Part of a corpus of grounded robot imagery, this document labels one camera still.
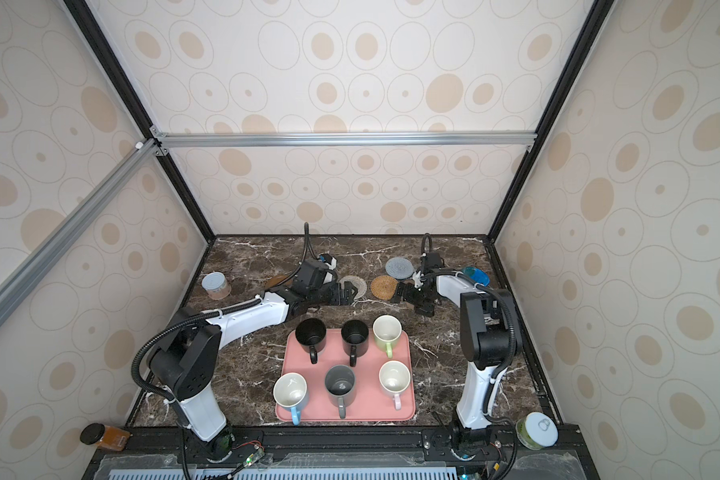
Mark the brown wooden round coaster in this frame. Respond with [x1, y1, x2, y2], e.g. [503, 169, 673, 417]
[265, 275, 287, 289]

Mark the blue woven round coaster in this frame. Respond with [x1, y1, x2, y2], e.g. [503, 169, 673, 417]
[385, 257, 415, 281]

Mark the rattan woven round coaster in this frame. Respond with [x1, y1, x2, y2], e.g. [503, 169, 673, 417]
[370, 275, 398, 301]

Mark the multicolour woven round coaster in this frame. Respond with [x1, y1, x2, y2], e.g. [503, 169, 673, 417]
[340, 275, 368, 300]

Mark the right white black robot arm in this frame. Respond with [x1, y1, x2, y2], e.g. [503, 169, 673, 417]
[392, 270, 522, 451]

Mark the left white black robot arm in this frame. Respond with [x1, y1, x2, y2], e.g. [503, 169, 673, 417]
[131, 282, 358, 444]

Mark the black mug back left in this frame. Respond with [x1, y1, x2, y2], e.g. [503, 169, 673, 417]
[295, 318, 327, 364]

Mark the black mug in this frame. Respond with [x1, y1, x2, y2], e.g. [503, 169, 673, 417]
[295, 318, 327, 364]
[341, 319, 369, 368]

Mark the blue lidded white jar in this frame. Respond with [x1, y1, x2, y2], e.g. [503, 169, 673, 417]
[462, 266, 490, 286]

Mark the black mug back middle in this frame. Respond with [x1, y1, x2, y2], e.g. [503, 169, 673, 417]
[341, 319, 369, 368]

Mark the grey lidded pink jar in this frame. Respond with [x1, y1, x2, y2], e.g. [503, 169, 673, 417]
[201, 272, 231, 301]

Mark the pink tray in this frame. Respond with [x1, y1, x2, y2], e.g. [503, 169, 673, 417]
[282, 329, 416, 424]

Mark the grey mug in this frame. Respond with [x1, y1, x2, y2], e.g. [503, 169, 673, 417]
[324, 365, 357, 420]

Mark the green jar white lid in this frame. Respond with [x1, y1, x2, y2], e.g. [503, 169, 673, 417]
[515, 412, 559, 451]

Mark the amber spice jar black cap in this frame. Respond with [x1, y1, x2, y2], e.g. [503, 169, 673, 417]
[79, 423, 132, 452]

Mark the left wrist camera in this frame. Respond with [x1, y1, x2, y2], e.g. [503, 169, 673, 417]
[292, 253, 337, 295]

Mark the white mug pink handle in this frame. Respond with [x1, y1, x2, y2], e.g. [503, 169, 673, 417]
[378, 360, 411, 410]

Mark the white mug blue handle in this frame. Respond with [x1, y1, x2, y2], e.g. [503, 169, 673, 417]
[273, 372, 309, 425]

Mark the horizontal aluminium frame bar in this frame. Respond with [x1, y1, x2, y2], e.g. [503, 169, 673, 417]
[156, 131, 537, 148]

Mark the diagonal aluminium frame bar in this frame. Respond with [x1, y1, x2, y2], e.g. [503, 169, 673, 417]
[0, 139, 157, 327]

